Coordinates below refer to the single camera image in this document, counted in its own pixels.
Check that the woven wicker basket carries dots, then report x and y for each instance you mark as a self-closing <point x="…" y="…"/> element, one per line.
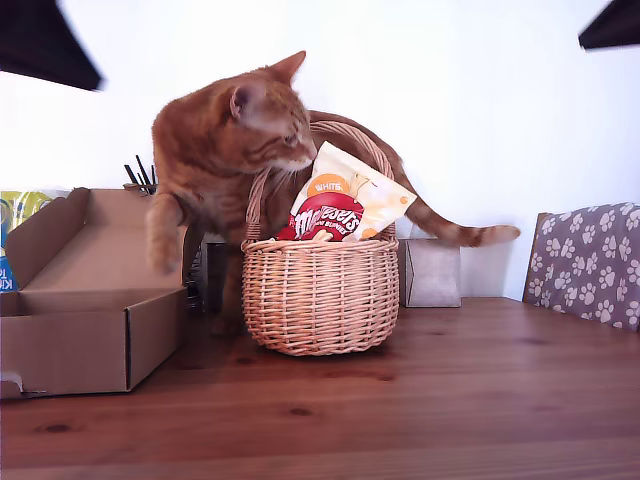
<point x="320" y="295"/>

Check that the orange tabby cat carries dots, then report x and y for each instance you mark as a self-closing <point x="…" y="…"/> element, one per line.
<point x="215" y="140"/>

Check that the white red Maltesers bag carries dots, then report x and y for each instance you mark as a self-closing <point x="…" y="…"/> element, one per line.
<point x="330" y="215"/>

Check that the grey paper bag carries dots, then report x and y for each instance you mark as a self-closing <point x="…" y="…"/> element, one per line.
<point x="432" y="275"/>

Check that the yellow blue paper towel pack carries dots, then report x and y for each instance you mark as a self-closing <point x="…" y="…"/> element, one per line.
<point x="15" y="205"/>

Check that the brown cardboard box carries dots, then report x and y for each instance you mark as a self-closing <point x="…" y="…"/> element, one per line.
<point x="65" y="345"/>

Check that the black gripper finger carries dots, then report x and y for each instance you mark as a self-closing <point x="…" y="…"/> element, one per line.
<point x="40" y="40"/>
<point x="615" y="25"/>

